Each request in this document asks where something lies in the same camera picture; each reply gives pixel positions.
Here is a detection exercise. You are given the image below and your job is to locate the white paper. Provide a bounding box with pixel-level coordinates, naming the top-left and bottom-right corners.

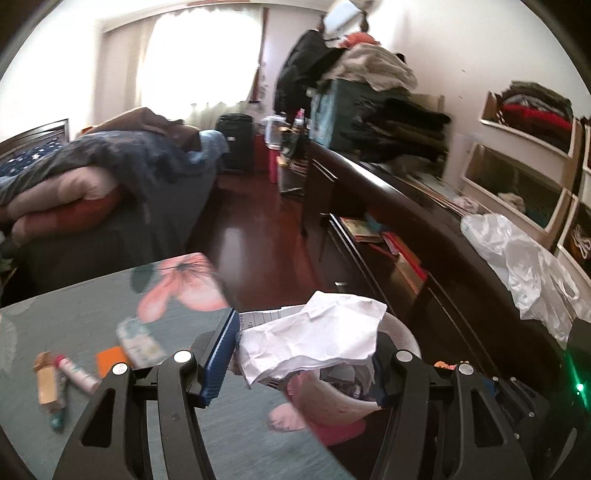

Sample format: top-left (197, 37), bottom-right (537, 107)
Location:
top-left (233, 291), bottom-right (387, 387)

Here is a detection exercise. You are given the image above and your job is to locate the small white green packet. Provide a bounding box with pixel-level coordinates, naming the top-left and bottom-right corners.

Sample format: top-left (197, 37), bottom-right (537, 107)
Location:
top-left (115, 317), bottom-right (166, 369)

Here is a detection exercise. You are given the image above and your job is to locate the dark wooden dresser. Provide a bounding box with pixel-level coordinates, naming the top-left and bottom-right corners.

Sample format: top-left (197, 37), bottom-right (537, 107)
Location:
top-left (301, 142), bottom-right (563, 383)

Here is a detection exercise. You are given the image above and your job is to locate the orange box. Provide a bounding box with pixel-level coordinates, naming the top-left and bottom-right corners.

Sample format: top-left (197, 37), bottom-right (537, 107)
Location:
top-left (95, 346), bottom-right (132, 378)

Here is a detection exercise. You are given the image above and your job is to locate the white tube with pink cap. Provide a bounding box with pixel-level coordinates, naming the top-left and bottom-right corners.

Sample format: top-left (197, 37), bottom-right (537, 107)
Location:
top-left (54, 355), bottom-right (100, 396)

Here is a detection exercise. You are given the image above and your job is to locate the white plastic bag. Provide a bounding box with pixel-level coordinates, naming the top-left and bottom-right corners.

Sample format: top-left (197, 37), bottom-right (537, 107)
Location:
top-left (461, 213), bottom-right (590, 348)

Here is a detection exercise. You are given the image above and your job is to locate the dark bed with headboard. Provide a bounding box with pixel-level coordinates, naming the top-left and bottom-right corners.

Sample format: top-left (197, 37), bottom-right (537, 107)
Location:
top-left (1, 121), bottom-right (221, 305)

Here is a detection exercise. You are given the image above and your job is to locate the dark blue blanket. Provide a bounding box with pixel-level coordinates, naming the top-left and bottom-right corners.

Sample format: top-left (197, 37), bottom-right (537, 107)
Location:
top-left (1, 130), bottom-right (229, 204)

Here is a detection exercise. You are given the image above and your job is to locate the pink red folded quilt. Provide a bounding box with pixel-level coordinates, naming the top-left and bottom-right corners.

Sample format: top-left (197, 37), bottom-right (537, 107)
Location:
top-left (1, 166), bottom-right (126, 246)

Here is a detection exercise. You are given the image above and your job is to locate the clothes pile on dresser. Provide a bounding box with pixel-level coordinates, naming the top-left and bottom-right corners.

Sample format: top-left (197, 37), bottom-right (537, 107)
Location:
top-left (273, 30), bottom-right (451, 163)

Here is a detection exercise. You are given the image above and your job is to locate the black suitcase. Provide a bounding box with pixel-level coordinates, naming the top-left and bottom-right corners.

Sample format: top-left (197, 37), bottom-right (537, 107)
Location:
top-left (215, 113), bottom-right (254, 173)

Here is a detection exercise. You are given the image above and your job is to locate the teal storage box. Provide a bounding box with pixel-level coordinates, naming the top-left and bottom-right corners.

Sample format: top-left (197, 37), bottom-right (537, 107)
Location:
top-left (308, 79), bottom-right (410, 152)

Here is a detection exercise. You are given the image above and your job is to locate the white wall shelf unit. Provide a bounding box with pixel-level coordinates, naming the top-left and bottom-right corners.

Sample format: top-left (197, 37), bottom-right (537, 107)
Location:
top-left (457, 80), bottom-right (591, 296)

